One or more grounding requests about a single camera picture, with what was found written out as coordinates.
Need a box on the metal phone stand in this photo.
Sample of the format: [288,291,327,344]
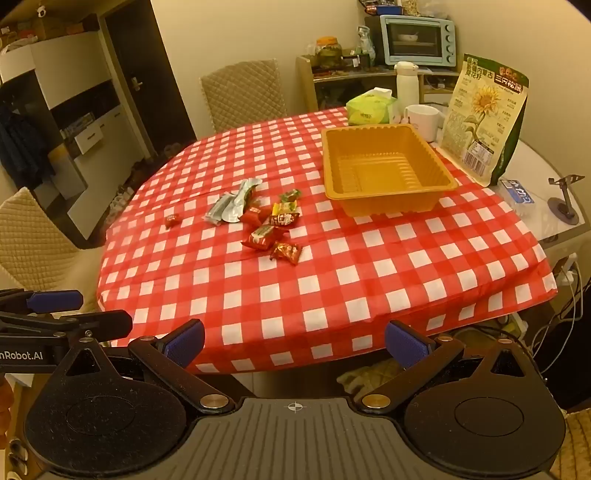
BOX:
[547,174,586,226]

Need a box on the dark hanging jacket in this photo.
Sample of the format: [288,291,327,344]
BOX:
[0,111,56,185]

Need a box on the quilted beige chair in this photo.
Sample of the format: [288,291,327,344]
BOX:
[0,187,105,315]
[200,59,288,134]

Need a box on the wooden shelf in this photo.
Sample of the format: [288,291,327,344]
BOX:
[295,54,462,114]

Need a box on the white cable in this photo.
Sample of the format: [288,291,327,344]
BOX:
[531,258,583,374]

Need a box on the white thermos bottle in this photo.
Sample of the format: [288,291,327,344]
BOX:
[394,61,420,114]

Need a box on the red checkered tablecloth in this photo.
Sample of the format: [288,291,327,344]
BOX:
[96,107,557,376]

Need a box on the clear black-printed packet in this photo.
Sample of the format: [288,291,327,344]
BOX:
[205,178,263,227]

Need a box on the light blue toaster oven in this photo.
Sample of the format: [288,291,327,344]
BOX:
[379,14,458,68]

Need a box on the person's left hand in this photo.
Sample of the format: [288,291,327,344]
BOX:
[0,373,14,446]

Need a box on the white mug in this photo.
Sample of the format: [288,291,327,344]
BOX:
[405,104,446,143]

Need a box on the green tissue pack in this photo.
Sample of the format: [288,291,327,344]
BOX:
[346,88,399,126]

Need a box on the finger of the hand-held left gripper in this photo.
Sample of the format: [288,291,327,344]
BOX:
[0,289,85,315]
[0,310,134,341]

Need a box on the glass pickle jar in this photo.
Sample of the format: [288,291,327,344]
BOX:
[315,37,343,68]

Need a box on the sunflower seed bag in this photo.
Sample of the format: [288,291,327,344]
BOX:
[438,53,529,188]

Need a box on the dark red candy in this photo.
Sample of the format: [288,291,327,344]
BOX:
[269,241,303,265]

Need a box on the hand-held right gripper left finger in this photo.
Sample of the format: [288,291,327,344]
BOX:
[55,318,236,415]

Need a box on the orange plastic tray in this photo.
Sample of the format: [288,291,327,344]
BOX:
[321,123,459,217]

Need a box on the red square snack packet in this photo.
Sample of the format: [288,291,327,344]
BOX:
[241,224,289,251]

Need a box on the white cabinet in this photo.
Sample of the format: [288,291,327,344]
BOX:
[0,41,139,241]

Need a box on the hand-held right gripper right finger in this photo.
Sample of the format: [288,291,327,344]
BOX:
[361,322,539,412]

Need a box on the blue white box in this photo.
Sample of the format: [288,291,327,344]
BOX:
[499,178,536,206]

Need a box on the clear plastic bag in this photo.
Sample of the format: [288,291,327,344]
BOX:
[358,25,377,68]

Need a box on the white power strip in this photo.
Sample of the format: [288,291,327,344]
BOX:
[551,265,580,287]

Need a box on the pair of light shoes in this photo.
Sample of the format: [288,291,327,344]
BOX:
[110,185,139,210]

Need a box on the dark door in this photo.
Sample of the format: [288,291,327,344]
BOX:
[99,0,199,160]

